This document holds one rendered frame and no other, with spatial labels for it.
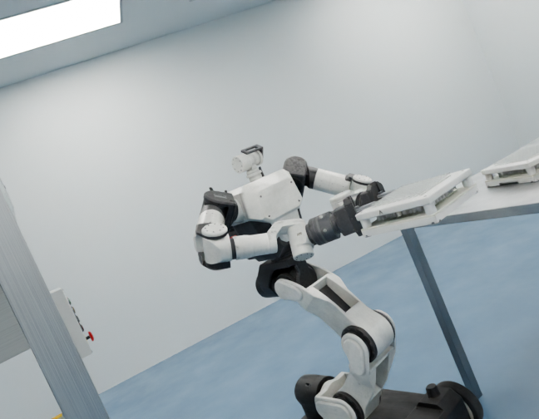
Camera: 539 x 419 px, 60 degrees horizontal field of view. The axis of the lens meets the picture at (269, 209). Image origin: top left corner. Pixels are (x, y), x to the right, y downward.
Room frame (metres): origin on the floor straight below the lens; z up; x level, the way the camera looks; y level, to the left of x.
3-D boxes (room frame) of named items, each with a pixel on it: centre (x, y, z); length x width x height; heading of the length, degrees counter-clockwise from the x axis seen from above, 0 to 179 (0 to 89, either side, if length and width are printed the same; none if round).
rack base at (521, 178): (1.75, -0.98, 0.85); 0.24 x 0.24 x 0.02; 13
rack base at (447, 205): (1.32, -0.39, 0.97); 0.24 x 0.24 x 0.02; 39
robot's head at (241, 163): (1.81, 0.00, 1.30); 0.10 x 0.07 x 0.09; 129
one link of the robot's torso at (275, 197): (1.86, 0.04, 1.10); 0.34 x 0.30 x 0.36; 129
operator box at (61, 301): (1.73, 0.85, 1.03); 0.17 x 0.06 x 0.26; 28
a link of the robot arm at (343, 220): (1.40, -0.18, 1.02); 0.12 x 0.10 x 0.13; 71
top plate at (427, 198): (1.32, -0.39, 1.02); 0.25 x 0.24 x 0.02; 129
